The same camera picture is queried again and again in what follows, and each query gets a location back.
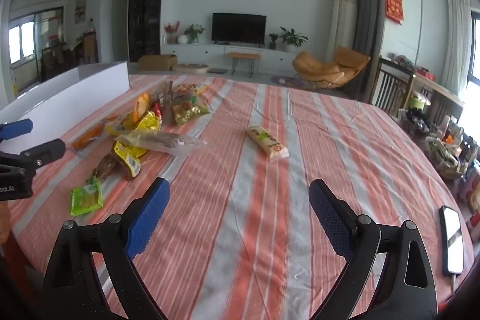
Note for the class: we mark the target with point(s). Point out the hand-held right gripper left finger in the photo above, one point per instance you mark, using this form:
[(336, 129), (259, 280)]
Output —
[(148, 215)]

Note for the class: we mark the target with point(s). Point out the white television cabinet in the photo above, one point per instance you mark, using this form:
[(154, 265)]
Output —
[(202, 52)]

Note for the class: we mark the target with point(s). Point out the basket of packets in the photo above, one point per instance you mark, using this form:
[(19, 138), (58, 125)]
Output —
[(446, 155)]

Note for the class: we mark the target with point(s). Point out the brown snack packet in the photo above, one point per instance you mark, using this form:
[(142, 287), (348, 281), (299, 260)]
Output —
[(107, 168)]

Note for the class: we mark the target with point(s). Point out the smartphone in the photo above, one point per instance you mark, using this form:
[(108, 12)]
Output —
[(452, 241)]

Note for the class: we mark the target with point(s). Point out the orange grey striped tablecloth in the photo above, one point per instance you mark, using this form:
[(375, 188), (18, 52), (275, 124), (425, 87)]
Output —
[(262, 211)]

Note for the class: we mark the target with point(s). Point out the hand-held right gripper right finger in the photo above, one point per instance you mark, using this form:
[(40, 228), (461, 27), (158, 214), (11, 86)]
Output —
[(330, 215)]

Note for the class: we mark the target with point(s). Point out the black television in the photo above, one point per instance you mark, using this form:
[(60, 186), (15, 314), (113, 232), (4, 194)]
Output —
[(239, 27)]

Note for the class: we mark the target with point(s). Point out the cardboard box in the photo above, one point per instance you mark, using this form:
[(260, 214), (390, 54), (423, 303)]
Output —
[(155, 62)]

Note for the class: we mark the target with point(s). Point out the grey floor pad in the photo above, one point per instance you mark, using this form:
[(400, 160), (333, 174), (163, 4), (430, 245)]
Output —
[(217, 71)]

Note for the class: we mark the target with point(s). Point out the wall picture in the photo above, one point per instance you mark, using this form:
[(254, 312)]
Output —
[(80, 8)]

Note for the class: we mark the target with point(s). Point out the large potted plant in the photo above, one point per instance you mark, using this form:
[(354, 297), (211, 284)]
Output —
[(292, 37)]

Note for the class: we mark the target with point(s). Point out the long yellow snack packet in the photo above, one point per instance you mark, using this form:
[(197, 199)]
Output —
[(125, 155)]

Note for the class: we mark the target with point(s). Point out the round white vase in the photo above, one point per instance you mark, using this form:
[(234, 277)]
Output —
[(182, 39)]

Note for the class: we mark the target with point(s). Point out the large white box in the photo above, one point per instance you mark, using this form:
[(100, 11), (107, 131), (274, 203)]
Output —
[(75, 95)]

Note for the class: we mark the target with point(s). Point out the white door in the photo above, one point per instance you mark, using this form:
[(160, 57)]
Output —
[(120, 24)]

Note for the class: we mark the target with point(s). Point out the dark wooden chair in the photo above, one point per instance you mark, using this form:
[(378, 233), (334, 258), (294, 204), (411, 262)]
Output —
[(442, 108), (390, 84)]

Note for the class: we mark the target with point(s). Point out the wooden bench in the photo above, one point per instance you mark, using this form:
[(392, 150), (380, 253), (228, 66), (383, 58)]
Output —
[(243, 55)]

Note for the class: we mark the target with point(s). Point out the lime green pot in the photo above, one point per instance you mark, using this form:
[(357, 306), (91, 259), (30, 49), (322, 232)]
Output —
[(418, 101)]

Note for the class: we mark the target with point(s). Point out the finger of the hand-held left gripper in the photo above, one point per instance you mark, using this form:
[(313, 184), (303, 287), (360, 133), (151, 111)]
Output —
[(41, 153), (17, 128)]

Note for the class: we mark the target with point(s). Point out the wooden side table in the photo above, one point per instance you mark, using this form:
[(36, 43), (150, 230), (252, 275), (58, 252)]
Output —
[(438, 85)]

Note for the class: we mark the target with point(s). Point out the orange brown walnut packet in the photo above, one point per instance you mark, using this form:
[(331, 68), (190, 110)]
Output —
[(141, 104)]

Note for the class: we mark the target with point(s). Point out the red snack packet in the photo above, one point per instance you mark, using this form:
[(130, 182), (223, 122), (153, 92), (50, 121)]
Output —
[(157, 110)]

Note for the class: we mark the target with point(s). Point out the green plant in vase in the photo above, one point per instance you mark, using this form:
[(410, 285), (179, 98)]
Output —
[(194, 31)]

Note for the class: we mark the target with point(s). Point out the red flowers in vase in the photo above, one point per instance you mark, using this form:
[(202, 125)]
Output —
[(171, 29)]

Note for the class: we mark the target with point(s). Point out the small potted plant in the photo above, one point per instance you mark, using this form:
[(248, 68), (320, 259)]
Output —
[(273, 40)]

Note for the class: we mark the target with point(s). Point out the orange snack packet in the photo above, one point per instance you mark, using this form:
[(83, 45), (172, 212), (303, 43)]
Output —
[(88, 138)]

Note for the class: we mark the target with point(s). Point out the clear packet of brown snacks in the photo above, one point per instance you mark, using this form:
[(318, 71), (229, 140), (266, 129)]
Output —
[(165, 142)]

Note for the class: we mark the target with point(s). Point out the purple rug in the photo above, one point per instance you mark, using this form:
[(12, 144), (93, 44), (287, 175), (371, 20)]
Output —
[(281, 80)]

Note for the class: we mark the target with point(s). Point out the white curtain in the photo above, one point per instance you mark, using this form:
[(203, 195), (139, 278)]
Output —
[(455, 42)]

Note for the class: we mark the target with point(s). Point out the orange lounge chair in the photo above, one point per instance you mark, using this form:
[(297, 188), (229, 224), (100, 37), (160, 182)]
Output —
[(318, 69)]

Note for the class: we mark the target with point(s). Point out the dark display cabinet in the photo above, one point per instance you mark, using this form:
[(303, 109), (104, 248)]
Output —
[(146, 5)]

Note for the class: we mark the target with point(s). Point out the white green snack packet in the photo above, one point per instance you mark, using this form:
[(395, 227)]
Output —
[(267, 143)]

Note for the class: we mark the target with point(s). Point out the grey curtain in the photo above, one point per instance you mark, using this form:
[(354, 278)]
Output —
[(365, 5)]

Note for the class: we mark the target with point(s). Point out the covered standing air conditioner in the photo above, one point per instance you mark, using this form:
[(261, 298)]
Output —
[(343, 16)]

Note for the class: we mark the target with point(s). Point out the red wall hanging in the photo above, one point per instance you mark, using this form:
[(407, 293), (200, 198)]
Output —
[(394, 7)]

